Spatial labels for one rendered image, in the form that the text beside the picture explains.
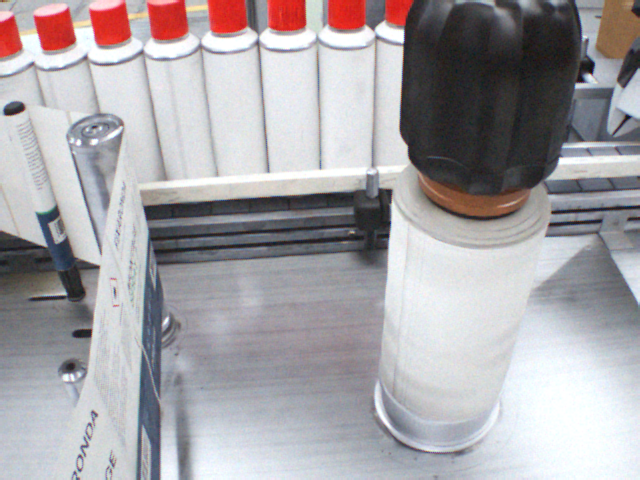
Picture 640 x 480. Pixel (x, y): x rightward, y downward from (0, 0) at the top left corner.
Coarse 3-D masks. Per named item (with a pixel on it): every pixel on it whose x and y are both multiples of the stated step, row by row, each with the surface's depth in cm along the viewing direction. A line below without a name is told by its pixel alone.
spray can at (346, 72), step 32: (352, 0) 52; (320, 32) 56; (352, 32) 54; (320, 64) 56; (352, 64) 55; (320, 96) 59; (352, 96) 57; (320, 128) 61; (352, 128) 59; (352, 160) 61; (352, 192) 64
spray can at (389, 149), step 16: (400, 0) 53; (400, 16) 54; (384, 32) 55; (400, 32) 54; (384, 48) 56; (400, 48) 55; (384, 64) 56; (400, 64) 56; (384, 80) 57; (400, 80) 57; (384, 96) 58; (400, 96) 58; (384, 112) 60; (384, 128) 61; (384, 144) 62; (400, 144) 61; (384, 160) 63; (400, 160) 62
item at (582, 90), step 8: (576, 88) 65; (584, 88) 65; (592, 88) 65; (600, 88) 65; (608, 88) 65; (576, 96) 65; (584, 96) 65; (592, 96) 65; (600, 96) 65; (608, 96) 65; (208, 104) 63
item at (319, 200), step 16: (320, 160) 69; (560, 192) 64; (576, 192) 65; (144, 208) 63; (160, 208) 63; (176, 208) 63; (192, 208) 63; (208, 208) 63; (224, 208) 63; (240, 208) 63; (256, 208) 63; (272, 208) 63; (288, 208) 64; (304, 208) 63; (320, 208) 63
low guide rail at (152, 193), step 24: (360, 168) 62; (384, 168) 61; (576, 168) 62; (600, 168) 63; (624, 168) 63; (144, 192) 60; (168, 192) 60; (192, 192) 61; (216, 192) 61; (240, 192) 61; (264, 192) 61; (288, 192) 62; (312, 192) 62
